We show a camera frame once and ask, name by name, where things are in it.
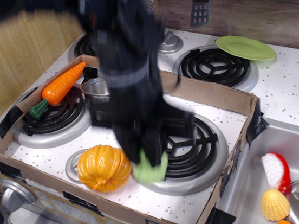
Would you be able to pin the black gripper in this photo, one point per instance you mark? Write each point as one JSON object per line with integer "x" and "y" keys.
{"x": 126, "y": 38}

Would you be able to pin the light green toy broccoli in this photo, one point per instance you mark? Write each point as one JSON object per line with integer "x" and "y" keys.
{"x": 143, "y": 172}

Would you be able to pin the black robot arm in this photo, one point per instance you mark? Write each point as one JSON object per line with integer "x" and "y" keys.
{"x": 9, "y": 8}

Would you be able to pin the stainless steel pot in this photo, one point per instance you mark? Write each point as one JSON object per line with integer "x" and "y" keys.
{"x": 97, "y": 97}

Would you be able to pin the orange toy pumpkin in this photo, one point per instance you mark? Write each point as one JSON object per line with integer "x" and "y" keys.
{"x": 104, "y": 168}

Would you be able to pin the front right black burner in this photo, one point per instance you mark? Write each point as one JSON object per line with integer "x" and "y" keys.
{"x": 193, "y": 163}

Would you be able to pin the black burner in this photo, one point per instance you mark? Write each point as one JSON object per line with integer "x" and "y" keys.
{"x": 212, "y": 64}
{"x": 59, "y": 124}
{"x": 81, "y": 46}
{"x": 193, "y": 163}

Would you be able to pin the front left black burner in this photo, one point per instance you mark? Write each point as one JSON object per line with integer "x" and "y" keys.
{"x": 59, "y": 124}

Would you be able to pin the grey front stove disc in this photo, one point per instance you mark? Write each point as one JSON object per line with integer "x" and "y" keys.
{"x": 71, "y": 166}

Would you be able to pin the brown cardboard fence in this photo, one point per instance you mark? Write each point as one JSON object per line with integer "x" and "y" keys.
{"x": 42, "y": 172}

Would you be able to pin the grey back stove knob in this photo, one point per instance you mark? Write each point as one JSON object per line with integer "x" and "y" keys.
{"x": 170, "y": 44}

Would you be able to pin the orange toy carrot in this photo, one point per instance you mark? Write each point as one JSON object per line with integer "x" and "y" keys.
{"x": 54, "y": 92}

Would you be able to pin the back right black burner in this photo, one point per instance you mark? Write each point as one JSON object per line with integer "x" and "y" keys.
{"x": 212, "y": 64}

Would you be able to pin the back left black burner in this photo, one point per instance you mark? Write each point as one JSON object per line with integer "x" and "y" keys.
{"x": 81, "y": 46}

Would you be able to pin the hanging metal strainer ladle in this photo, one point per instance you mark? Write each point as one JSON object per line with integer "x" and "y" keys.
{"x": 150, "y": 6}

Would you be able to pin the green plastic plate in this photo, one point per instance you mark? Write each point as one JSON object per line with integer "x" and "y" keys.
{"x": 245, "y": 48}

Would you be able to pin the red white toy radish slice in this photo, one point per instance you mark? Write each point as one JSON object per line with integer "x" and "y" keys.
{"x": 277, "y": 172}

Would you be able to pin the hanging metal slotted spatula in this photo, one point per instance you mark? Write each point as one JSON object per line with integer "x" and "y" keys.
{"x": 200, "y": 13}

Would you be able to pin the grey front left knob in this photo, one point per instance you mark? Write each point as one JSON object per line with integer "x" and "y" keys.
{"x": 15, "y": 196}

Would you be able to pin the yellow toy corn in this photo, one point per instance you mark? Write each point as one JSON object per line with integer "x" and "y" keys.
{"x": 274, "y": 205}

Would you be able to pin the silver toy sink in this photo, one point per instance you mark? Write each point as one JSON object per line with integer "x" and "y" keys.
{"x": 242, "y": 196}

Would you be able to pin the small orange toy piece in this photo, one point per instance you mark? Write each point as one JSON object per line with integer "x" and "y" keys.
{"x": 284, "y": 222}

